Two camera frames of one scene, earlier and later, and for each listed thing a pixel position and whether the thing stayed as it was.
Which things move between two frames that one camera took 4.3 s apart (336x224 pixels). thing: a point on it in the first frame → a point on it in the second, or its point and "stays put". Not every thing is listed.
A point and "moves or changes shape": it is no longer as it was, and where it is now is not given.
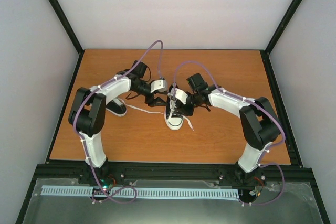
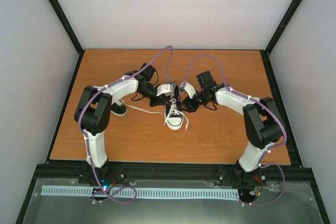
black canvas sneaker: x=172 y=120 stays put
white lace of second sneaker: x=140 y=109 stays put
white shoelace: x=172 y=107 moves or changes shape
